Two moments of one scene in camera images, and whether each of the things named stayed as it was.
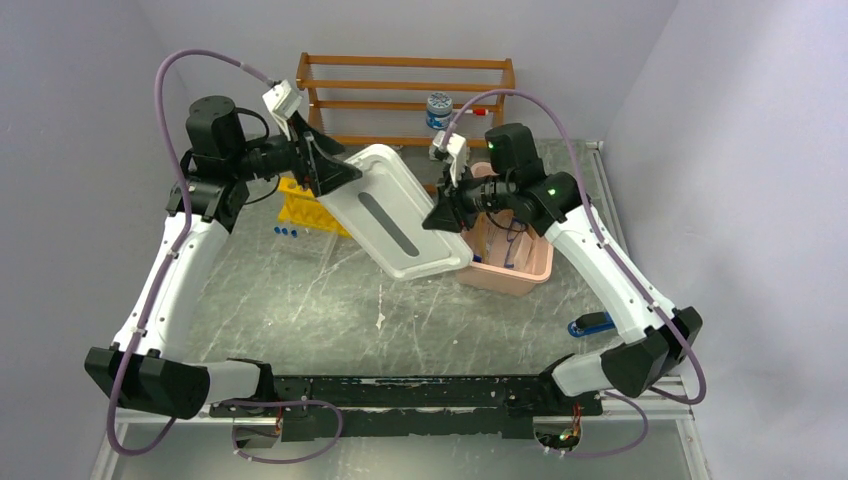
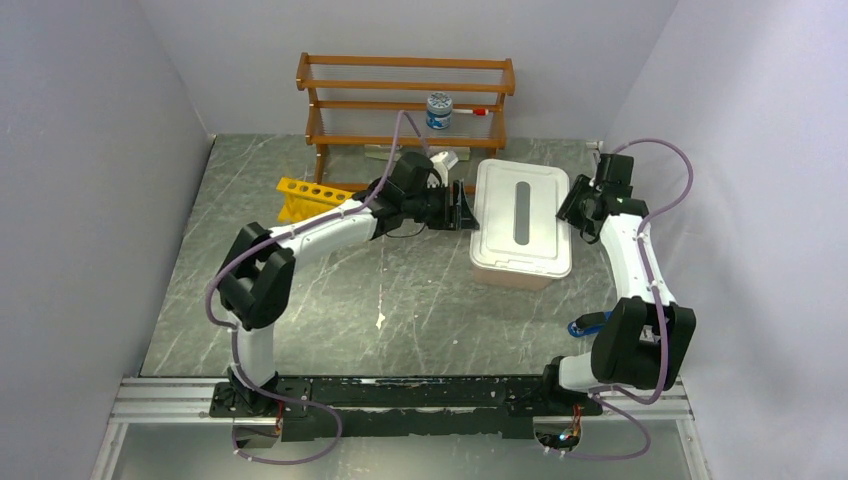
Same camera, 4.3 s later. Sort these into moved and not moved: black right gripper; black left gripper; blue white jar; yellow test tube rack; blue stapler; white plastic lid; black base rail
Moved: black right gripper; black left gripper; white plastic lid
Not moved: black base rail; blue white jar; blue stapler; yellow test tube rack
